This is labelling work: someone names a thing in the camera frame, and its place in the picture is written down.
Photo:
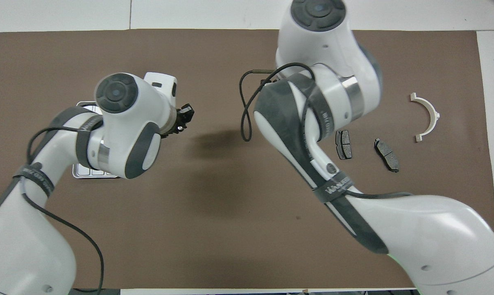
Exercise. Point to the brown table mat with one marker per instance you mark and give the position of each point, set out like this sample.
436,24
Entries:
214,229

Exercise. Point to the silver metal tray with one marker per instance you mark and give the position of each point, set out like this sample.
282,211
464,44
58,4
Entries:
80,171

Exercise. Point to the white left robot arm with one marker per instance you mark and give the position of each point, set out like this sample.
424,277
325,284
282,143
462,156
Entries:
128,106

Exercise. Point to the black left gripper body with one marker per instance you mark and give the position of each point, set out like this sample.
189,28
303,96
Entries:
173,123

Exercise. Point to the curved grey brake pad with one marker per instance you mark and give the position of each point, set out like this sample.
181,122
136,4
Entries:
386,155

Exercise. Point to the rectangular grey brake pad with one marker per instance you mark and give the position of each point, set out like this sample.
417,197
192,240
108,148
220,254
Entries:
344,144

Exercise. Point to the white semicircular plastic bracket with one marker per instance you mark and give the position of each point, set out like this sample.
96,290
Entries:
425,101

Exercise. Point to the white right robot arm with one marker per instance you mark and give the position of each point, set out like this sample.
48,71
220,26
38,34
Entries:
320,41

